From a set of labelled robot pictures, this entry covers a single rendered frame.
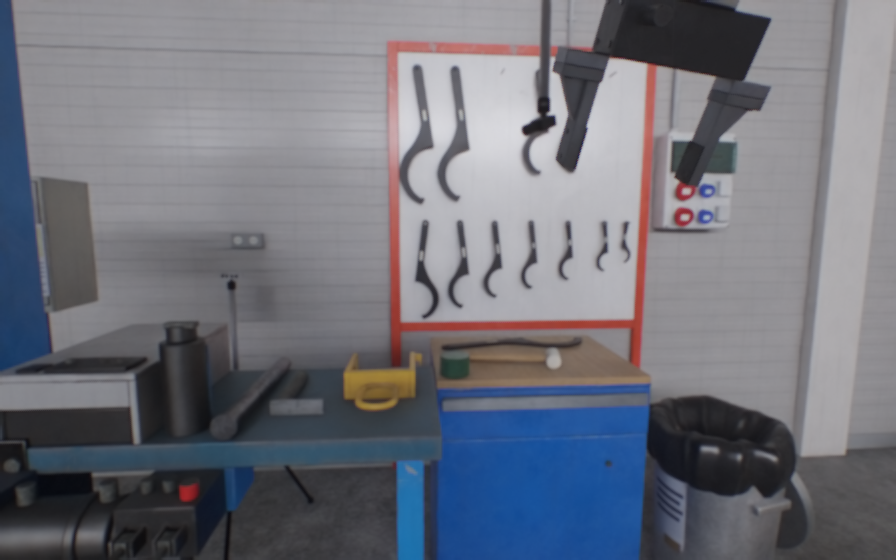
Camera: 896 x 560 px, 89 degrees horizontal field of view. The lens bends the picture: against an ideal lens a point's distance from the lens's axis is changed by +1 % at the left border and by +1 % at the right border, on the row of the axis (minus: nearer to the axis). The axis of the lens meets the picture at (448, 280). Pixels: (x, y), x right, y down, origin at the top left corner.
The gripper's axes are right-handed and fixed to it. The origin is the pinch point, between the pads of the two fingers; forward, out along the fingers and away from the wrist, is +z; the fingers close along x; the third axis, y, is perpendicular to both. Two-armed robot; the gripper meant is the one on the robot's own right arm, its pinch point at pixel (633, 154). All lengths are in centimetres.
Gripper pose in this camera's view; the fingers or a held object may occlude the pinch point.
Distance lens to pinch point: 51.2
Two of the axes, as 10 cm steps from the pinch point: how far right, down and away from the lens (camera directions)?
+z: -1.6, 8.5, 4.9
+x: 9.8, 1.0, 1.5
